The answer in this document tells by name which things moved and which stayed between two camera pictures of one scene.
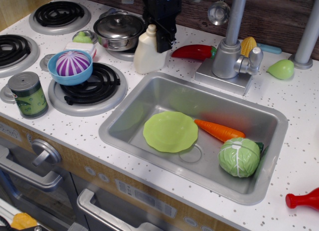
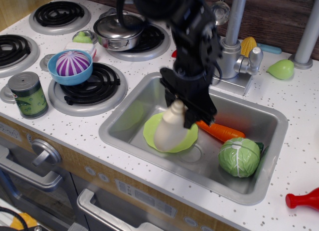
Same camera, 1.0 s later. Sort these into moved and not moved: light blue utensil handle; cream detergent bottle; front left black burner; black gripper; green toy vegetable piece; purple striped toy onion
Moved: black gripper; cream detergent bottle
Not moved: front left black burner; light blue utensil handle; green toy vegetable piece; purple striped toy onion
